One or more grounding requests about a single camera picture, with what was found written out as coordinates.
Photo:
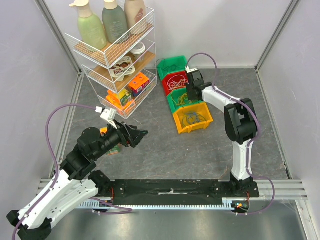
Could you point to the white slotted cable duct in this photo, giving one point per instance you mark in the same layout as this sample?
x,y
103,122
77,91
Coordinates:
x,y
225,205

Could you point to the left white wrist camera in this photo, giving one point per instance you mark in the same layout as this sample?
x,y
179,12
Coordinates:
x,y
107,114

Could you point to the light green pump bottle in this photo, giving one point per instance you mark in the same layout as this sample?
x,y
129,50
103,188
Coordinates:
x,y
89,25

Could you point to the dark green bottle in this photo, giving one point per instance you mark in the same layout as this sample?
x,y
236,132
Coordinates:
x,y
114,20

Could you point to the yogurt multipack carton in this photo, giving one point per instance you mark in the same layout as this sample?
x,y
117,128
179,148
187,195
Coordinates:
x,y
124,67

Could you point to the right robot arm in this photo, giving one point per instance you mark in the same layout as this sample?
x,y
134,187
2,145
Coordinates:
x,y
240,122

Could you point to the green plastic bin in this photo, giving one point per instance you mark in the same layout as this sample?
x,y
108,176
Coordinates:
x,y
170,65
178,98

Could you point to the beige brown bottle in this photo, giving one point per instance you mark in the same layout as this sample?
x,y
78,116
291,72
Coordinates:
x,y
135,11

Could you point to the yellow plastic bin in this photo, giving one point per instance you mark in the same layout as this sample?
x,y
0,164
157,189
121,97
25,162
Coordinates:
x,y
192,117

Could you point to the white wire shelf rack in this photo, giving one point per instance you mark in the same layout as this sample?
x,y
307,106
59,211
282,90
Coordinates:
x,y
96,64

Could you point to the orange green juice carton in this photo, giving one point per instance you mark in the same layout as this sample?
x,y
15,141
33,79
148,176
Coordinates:
x,y
114,150

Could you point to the paper cup with lid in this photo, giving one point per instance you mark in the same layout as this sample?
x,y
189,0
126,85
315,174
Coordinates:
x,y
138,49

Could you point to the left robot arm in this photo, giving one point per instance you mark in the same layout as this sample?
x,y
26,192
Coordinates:
x,y
75,181

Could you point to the green yellow box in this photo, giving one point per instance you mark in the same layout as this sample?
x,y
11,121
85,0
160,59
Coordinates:
x,y
125,96

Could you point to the red plastic bin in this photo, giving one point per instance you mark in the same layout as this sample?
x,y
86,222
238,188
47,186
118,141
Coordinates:
x,y
175,80

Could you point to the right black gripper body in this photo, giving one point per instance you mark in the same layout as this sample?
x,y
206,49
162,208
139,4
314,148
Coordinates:
x,y
191,92

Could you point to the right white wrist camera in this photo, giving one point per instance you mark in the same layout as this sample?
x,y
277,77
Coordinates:
x,y
190,68

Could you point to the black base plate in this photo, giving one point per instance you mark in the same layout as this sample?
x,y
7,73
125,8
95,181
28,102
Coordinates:
x,y
138,190

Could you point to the orange sponge pack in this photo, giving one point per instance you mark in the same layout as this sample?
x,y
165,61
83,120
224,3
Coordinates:
x,y
113,99

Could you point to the orange purple box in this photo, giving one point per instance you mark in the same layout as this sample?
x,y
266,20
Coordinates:
x,y
138,84

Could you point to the far green plastic bin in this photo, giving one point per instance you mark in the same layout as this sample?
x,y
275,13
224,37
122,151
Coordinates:
x,y
170,65

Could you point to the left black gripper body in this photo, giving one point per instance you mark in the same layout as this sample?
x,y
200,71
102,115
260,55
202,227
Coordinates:
x,y
127,140

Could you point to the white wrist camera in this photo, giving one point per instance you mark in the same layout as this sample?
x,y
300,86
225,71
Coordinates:
x,y
190,68
107,114

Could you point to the near green plastic bin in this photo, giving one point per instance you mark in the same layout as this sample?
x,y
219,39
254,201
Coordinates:
x,y
178,98

